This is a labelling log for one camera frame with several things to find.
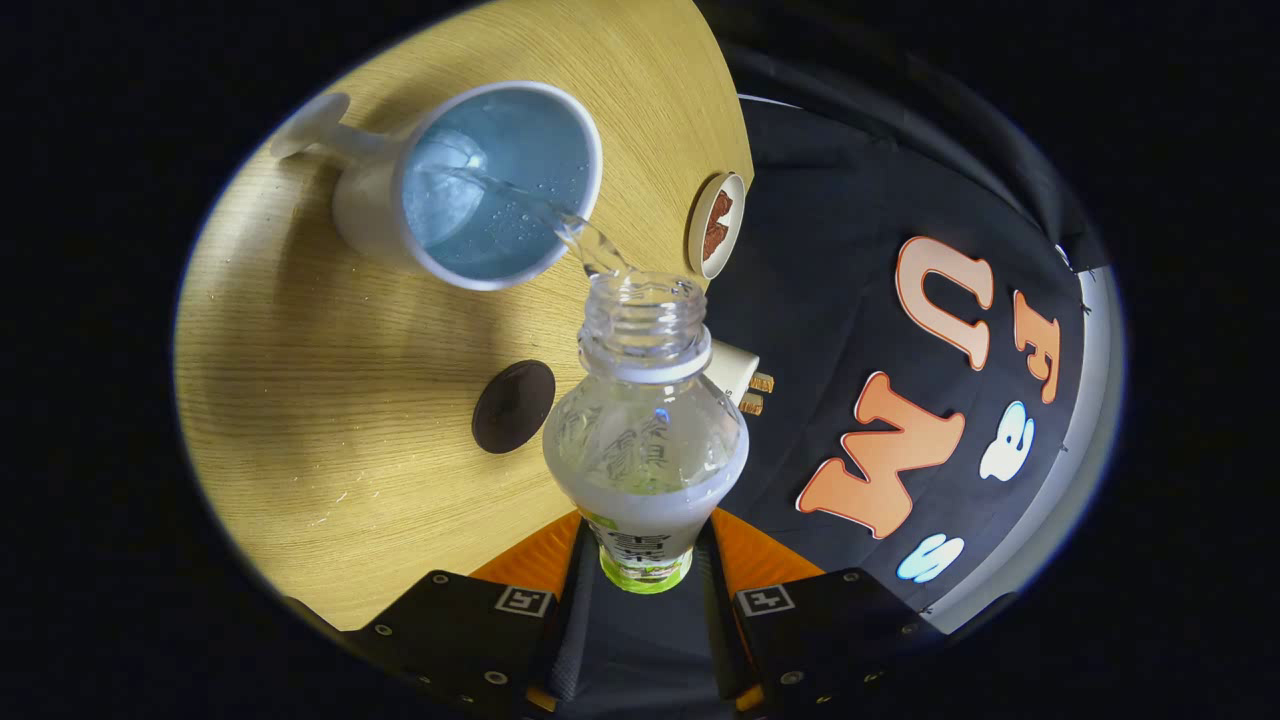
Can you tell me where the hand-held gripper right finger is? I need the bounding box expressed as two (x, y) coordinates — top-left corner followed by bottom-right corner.
(695, 507), (946, 713)

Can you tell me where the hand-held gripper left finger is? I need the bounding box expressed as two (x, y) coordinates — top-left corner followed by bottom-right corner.
(350, 510), (586, 713)

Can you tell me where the clear plastic juice bottle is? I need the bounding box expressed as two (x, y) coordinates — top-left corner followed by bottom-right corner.
(543, 270), (751, 596)

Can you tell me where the dark brown round coaster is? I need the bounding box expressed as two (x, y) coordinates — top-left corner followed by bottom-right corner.
(471, 360), (557, 456)

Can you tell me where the white cup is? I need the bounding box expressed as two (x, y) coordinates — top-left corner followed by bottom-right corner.
(270, 80), (605, 293)

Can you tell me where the white toaster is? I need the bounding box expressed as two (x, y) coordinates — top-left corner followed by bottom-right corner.
(705, 338), (761, 406)

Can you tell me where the wooden table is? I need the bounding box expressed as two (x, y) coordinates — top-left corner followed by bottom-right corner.
(173, 0), (755, 633)

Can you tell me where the white round plate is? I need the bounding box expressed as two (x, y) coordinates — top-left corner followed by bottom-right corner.
(686, 172), (747, 280)

